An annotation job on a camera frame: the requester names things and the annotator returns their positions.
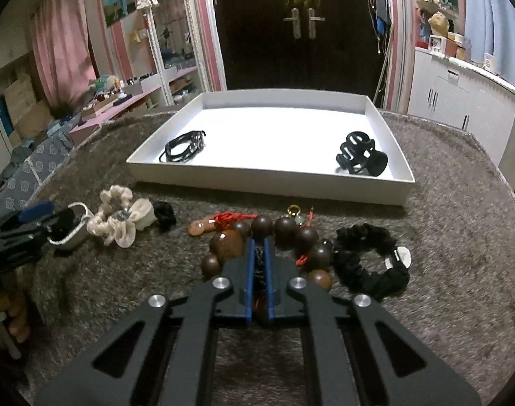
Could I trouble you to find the brown wooden bead bracelet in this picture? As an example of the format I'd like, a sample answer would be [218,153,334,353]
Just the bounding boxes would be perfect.
[187,204,335,292]

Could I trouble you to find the black scrunchie with tag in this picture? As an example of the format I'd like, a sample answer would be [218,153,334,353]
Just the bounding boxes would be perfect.
[332,223,412,301]

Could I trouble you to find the cream satin scrunchie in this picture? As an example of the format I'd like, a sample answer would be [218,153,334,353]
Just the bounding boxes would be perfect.
[87,185,157,248]

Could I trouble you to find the black hair claw clip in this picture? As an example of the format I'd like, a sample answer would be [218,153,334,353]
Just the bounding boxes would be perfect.
[336,131,389,177]

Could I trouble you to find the black braided cord bracelet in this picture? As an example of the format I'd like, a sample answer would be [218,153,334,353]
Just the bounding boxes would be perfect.
[158,129,207,164]

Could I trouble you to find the person's left hand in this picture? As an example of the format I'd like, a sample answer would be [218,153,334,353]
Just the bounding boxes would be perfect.
[0,290,30,348]

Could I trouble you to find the white shallow tray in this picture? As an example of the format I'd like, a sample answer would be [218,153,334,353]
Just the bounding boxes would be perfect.
[127,89,415,205]

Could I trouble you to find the grey fluffy rug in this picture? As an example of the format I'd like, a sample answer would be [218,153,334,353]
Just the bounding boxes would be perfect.
[18,109,515,406]

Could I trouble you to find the pink curtain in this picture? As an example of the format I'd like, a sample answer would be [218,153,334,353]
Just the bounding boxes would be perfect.
[29,0,96,108]

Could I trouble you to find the pink shelf unit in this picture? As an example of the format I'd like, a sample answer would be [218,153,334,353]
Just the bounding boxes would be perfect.
[68,65,200,147]

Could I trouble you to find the white cabinet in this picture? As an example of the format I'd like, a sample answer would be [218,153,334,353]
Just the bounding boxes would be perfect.
[408,48,515,164]

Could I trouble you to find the dark double door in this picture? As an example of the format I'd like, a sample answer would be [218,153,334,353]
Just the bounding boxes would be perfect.
[213,0,384,97]

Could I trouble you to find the plush toy on cabinet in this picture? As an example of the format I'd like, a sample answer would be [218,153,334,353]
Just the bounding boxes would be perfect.
[428,11,449,38]

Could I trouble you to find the blue curtain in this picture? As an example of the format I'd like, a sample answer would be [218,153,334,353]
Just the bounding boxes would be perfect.
[465,0,515,84]

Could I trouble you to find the small black hair tie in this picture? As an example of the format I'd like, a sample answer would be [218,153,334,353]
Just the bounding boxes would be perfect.
[152,201,178,234]

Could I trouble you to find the standing mirror white frame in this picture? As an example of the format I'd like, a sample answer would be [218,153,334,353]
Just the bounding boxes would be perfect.
[138,0,211,107]

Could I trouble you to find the hanging blue cables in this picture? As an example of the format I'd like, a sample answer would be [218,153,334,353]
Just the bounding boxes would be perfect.
[367,0,393,55]

